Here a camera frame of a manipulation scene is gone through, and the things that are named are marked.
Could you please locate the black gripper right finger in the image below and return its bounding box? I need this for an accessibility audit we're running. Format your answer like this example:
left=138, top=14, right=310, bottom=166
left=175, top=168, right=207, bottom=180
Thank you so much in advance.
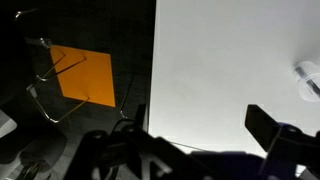
left=244, top=104, right=320, bottom=180

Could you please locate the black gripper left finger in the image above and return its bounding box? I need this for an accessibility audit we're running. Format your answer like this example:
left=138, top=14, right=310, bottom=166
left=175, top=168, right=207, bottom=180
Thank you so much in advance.
left=64, top=103, right=214, bottom=180

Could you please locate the clear plastic measuring cup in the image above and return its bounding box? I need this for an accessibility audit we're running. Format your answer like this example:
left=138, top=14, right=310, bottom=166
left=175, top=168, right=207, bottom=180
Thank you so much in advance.
left=293, top=60, right=320, bottom=103

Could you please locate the red box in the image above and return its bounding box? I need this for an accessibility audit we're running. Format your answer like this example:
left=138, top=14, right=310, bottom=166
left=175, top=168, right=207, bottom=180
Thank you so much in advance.
left=49, top=44, right=117, bottom=108

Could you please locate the chrome tube chair frame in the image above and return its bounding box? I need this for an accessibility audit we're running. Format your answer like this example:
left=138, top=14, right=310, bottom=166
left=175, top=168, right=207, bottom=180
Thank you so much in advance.
left=14, top=9, right=135, bottom=124

